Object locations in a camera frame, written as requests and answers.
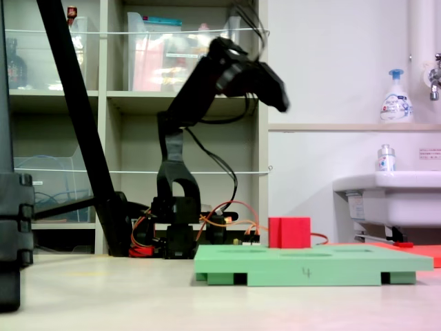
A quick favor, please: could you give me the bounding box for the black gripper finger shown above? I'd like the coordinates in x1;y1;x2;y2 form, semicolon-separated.
256;62;291;113

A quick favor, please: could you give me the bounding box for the red cross columnar block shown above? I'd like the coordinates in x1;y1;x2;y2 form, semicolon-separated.
267;216;313;250

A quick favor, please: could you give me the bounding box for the green shape hole board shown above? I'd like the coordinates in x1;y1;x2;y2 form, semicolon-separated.
193;243;434;288

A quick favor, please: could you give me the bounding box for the beige shelf unit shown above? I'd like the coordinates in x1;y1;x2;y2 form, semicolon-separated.
5;0;270;256

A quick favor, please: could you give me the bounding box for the orange label spray bottle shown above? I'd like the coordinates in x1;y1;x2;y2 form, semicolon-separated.
192;23;216;70

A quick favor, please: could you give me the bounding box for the large clear plastic bin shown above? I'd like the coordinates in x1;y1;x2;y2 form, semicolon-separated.
126;11;243;93

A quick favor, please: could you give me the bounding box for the blue topped plastic pouch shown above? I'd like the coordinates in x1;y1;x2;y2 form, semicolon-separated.
142;14;184;52

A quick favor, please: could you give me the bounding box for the white pump soap bottle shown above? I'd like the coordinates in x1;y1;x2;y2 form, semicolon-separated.
379;68;415;124

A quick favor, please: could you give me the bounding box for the small silver capped bottle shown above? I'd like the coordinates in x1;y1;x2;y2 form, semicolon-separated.
376;143;397;172

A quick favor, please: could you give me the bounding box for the sink label sticker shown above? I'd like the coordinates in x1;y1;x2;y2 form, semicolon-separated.
347;192;366;221

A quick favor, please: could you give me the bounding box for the metal faucet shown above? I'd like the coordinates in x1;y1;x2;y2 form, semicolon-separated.
422;52;441;102

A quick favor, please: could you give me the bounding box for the white sink basin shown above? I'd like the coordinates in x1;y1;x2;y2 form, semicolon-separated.
331;170;441;242

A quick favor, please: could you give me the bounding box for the thick black tripod leg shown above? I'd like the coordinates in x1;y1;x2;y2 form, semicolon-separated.
36;0;134;258

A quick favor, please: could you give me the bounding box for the clear bin with bottles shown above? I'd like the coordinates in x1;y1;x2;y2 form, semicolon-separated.
5;16;89;92

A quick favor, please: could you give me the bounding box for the thin black tripod strut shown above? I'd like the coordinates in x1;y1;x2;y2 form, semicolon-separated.
32;195;96;222

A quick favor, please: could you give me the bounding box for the dark round bottle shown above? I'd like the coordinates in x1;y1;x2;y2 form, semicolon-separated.
5;37;28;90

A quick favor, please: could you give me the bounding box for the notched black stack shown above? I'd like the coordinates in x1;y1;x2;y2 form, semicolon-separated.
0;0;36;313

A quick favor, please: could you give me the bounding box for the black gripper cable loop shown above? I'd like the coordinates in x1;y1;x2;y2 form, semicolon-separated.
232;0;271;53

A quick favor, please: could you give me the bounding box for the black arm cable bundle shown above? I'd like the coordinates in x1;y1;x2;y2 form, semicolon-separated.
184;90;260;213

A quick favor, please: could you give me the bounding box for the orange cable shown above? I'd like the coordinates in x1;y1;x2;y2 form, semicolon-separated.
198;201;329;246

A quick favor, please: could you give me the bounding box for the red print wall label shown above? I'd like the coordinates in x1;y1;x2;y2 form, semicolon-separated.
418;148;441;161

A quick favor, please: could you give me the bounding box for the metal sink support bracket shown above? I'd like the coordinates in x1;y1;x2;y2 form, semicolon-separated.
353;223;406;244

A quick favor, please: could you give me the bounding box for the clear bin with blue cables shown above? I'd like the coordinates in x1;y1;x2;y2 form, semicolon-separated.
13;146;96;223

